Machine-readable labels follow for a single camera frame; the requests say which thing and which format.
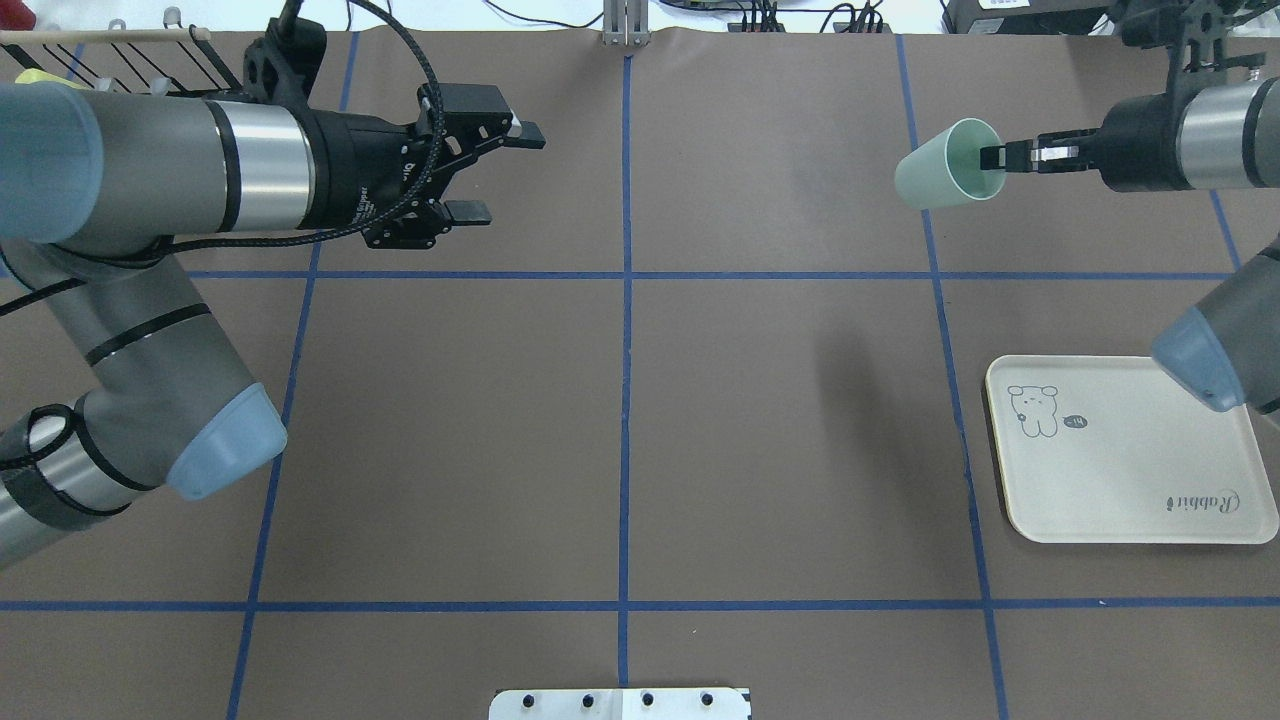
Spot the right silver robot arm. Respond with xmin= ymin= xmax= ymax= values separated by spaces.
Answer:
xmin=963 ymin=78 xmax=1279 ymax=421

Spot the aluminium frame post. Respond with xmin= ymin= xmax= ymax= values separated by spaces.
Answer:
xmin=600 ymin=0 xmax=652 ymax=47

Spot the cream rabbit tray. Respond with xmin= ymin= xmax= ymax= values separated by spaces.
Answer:
xmin=984 ymin=355 xmax=1277 ymax=544

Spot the red bottle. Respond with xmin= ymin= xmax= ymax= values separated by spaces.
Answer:
xmin=0 ymin=0 xmax=38 ymax=31

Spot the black wire cup rack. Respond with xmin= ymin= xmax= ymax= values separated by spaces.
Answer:
xmin=1 ymin=6 xmax=243 ymax=97

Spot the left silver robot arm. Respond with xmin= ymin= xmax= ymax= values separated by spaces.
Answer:
xmin=3 ymin=81 xmax=545 ymax=568

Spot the pale green cup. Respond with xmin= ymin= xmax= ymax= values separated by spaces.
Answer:
xmin=893 ymin=118 xmax=1007 ymax=211

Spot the black box with label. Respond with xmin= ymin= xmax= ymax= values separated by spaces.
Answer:
xmin=941 ymin=1 xmax=1114 ymax=36

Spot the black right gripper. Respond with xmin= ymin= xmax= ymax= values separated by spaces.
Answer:
xmin=980 ymin=94 xmax=1190 ymax=193

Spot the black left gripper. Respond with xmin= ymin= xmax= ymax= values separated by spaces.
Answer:
xmin=300 ymin=85 xmax=547 ymax=250

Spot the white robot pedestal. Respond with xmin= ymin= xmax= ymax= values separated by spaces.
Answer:
xmin=486 ymin=687 xmax=753 ymax=719

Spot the yellow cup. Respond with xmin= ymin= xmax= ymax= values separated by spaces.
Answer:
xmin=14 ymin=68 xmax=92 ymax=91

